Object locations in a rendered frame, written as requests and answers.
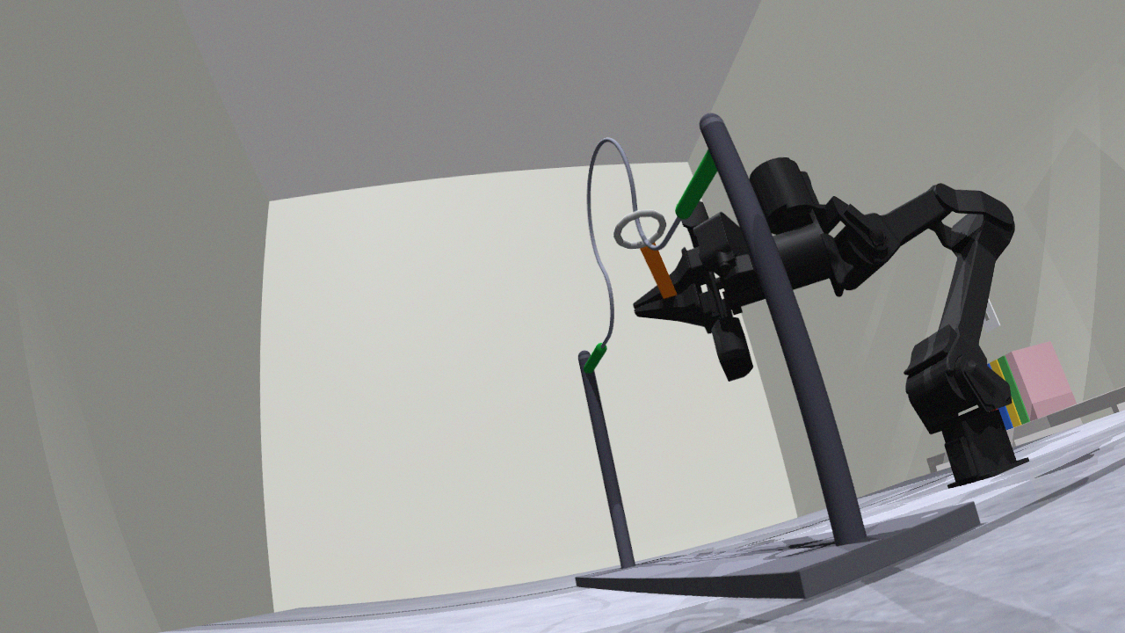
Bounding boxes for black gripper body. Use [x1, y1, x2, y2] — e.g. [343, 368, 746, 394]
[681, 201, 765, 382]

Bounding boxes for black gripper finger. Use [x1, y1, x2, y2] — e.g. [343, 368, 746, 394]
[635, 283, 712, 333]
[633, 246, 702, 309]

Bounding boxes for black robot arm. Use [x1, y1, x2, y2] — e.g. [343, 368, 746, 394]
[693, 157, 1031, 489]

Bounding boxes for grey ring with orange handle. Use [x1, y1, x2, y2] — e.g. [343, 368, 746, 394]
[613, 209, 677, 299]

